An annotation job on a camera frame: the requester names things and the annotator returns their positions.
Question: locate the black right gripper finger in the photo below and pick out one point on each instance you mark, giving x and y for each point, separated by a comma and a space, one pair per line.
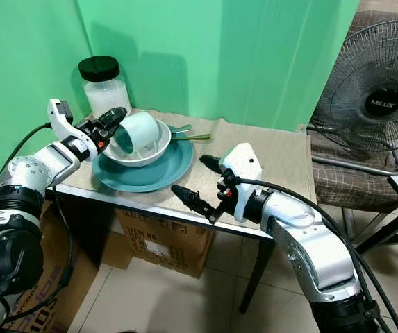
193, 199
214, 165

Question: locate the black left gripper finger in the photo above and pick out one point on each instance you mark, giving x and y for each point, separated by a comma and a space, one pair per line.
115, 116

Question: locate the teal ceramic cup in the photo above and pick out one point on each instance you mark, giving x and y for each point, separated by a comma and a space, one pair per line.
143, 128

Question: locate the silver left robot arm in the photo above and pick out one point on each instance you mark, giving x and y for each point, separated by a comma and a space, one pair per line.
42, 172

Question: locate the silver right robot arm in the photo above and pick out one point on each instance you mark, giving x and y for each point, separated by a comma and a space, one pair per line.
303, 236

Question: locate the glass jar with black lid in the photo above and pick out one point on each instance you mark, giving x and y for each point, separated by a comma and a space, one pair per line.
105, 94

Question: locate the green chopstick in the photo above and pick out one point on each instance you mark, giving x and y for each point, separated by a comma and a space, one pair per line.
197, 137

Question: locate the teal ceramic plate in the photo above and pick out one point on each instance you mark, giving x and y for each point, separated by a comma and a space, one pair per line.
157, 178

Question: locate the teal spoon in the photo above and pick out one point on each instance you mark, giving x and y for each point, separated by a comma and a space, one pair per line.
182, 129

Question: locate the white ceramic bowl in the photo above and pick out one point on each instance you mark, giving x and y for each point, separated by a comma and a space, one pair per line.
158, 149

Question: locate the cardboard box with white label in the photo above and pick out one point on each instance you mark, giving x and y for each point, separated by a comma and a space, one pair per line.
160, 250

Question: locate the beige tablecloth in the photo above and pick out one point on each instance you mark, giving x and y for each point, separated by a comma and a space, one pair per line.
278, 149

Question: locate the table with black legs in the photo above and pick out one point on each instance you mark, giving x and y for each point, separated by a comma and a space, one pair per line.
254, 277

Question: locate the green backdrop cloth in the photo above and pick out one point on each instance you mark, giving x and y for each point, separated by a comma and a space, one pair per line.
226, 55

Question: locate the chair with plaid cushion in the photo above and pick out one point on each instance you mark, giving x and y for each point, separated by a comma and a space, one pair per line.
344, 184

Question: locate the black electric fan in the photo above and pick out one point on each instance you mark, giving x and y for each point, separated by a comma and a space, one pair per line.
351, 104

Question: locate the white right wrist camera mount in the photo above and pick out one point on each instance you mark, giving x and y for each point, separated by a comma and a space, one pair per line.
242, 163

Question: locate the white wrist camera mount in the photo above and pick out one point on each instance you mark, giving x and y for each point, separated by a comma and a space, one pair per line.
242, 163
64, 125

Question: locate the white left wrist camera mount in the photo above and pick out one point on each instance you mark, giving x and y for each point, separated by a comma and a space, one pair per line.
64, 125

